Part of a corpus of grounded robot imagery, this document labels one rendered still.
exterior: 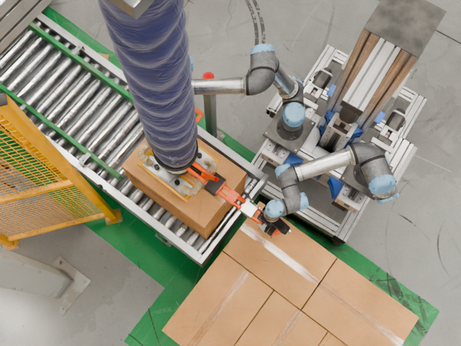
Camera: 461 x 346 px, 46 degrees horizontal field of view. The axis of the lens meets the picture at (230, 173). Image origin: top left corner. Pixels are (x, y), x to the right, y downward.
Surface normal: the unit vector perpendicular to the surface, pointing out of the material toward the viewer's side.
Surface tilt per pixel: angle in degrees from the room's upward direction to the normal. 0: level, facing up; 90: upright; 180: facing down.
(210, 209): 0
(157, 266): 0
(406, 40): 0
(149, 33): 77
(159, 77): 81
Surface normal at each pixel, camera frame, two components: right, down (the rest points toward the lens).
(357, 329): 0.01, -0.28
